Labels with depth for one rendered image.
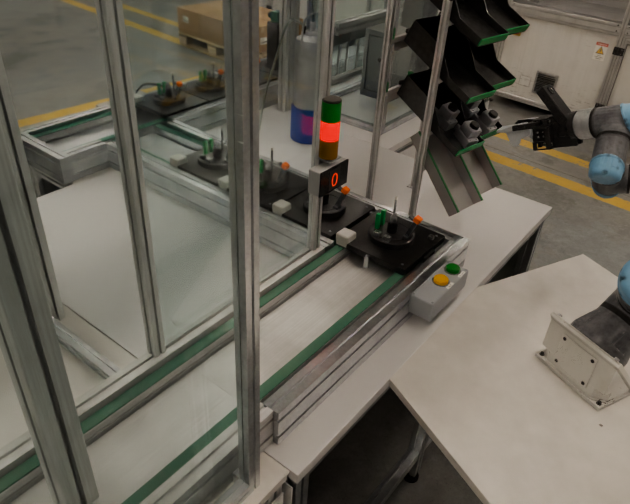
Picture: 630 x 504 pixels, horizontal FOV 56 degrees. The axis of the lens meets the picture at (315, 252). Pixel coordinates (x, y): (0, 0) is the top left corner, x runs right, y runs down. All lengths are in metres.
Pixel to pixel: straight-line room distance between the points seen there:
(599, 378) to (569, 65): 4.43
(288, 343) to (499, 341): 0.57
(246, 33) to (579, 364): 1.15
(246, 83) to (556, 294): 1.37
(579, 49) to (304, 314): 4.51
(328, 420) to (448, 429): 0.27
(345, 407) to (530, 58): 4.82
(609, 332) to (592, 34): 4.32
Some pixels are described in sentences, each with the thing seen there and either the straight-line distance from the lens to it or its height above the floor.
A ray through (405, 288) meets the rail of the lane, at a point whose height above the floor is 0.95.
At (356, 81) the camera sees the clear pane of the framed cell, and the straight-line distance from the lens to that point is 2.77.
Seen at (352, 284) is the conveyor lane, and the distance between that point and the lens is 1.66.
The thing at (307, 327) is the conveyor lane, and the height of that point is 0.92.
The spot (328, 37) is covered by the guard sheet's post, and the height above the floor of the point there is 1.56.
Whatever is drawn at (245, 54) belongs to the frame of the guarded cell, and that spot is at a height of 1.72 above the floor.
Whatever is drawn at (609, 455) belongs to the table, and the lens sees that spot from 1.51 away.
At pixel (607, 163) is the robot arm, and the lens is 1.55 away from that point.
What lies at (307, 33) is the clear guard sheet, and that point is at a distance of 1.41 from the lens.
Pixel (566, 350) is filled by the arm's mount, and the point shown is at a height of 0.94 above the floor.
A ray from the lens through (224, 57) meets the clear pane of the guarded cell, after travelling 0.72.
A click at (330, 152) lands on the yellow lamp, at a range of 1.53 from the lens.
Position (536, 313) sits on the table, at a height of 0.86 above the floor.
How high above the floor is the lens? 1.92
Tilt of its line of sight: 34 degrees down
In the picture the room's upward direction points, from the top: 4 degrees clockwise
